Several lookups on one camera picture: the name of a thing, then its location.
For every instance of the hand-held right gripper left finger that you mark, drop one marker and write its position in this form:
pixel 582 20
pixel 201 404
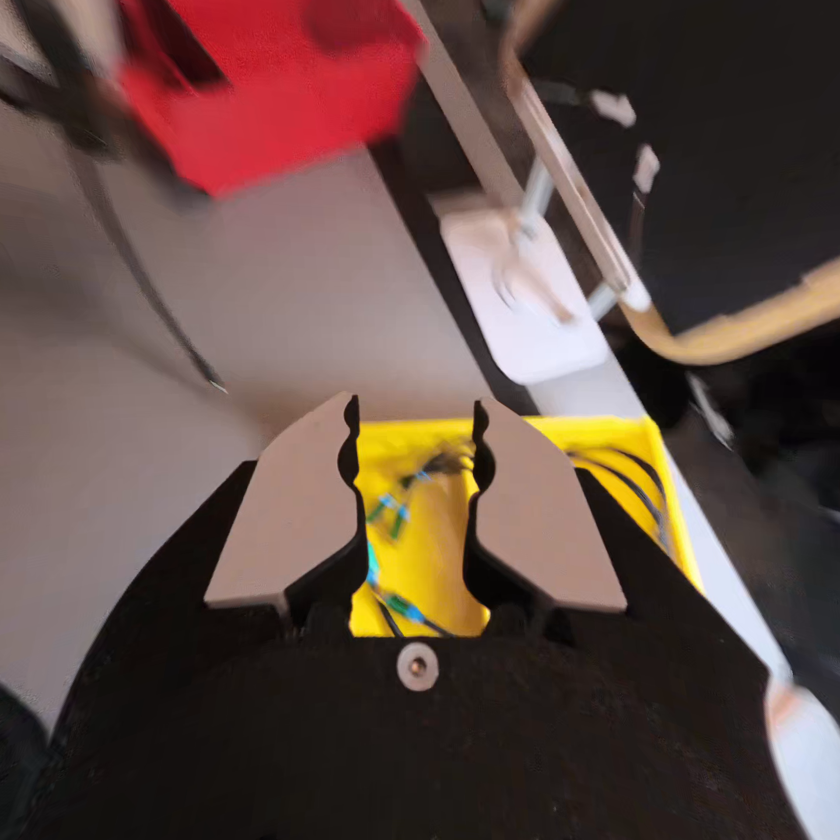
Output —
pixel 289 518

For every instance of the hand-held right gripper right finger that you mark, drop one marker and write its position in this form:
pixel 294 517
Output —
pixel 544 525

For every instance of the yellow plastic bin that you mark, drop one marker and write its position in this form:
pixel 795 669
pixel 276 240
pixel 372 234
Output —
pixel 426 558

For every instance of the black HDMI switch box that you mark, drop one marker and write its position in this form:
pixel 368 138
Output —
pixel 151 295

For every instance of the red plastic bin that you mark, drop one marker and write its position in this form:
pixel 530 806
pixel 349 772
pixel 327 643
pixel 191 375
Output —
pixel 295 98

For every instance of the white board stand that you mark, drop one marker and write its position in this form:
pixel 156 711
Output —
pixel 538 328

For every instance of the black bin divider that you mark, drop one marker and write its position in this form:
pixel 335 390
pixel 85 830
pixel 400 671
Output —
pixel 170 46

